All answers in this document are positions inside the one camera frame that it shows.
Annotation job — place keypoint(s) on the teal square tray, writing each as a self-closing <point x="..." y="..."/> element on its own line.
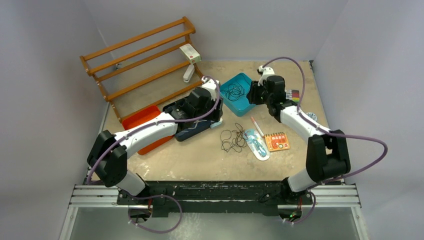
<point x="234" y="94"/>

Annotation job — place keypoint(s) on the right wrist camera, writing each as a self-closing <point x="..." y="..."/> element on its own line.
<point x="264" y="73"/>

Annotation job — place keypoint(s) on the dark blue square tray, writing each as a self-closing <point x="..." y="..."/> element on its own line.
<point x="196" y="128"/>

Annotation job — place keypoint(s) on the aluminium frame rails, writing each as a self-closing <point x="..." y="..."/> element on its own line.
<point x="94" y="214"/>

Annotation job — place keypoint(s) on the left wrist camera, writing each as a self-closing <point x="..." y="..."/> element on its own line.
<point x="211" y="86"/>

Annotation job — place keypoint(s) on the orange square tray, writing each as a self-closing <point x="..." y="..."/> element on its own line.
<point x="142" y="117"/>

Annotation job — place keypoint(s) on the white cardboard box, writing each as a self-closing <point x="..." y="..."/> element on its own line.
<point x="190" y="53"/>

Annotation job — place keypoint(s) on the blue white tape roll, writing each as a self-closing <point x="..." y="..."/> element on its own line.
<point x="312" y="115"/>

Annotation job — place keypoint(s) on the wooden shelf rack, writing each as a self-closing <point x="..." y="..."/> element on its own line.
<point x="144" y="70"/>

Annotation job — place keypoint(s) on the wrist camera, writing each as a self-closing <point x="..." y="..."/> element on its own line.
<point x="211" y="86"/>
<point x="264" y="73"/>

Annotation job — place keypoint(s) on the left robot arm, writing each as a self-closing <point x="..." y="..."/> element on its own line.
<point x="110" y="152"/>

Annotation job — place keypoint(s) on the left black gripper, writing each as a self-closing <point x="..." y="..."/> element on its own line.
<point x="215" y="117"/>

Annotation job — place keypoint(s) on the orange small notebook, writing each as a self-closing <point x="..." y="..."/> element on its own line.
<point x="277" y="141"/>

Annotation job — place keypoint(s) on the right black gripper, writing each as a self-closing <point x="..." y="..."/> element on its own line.
<point x="253" y="96"/>

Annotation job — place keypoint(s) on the white blue small device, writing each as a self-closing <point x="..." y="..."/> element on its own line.
<point x="216" y="124"/>

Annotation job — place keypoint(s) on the orange white pen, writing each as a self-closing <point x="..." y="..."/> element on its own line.
<point x="257" y="127"/>

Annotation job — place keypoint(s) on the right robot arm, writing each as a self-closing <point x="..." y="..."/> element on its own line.
<point x="327" y="153"/>

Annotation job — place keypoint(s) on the toothbrush blister pack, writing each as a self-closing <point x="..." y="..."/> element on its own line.
<point x="256" y="144"/>

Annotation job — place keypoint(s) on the marker pen set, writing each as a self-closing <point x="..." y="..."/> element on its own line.
<point x="293" y="95"/>

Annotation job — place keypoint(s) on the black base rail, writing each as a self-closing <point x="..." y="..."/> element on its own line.
<point x="266" y="197"/>

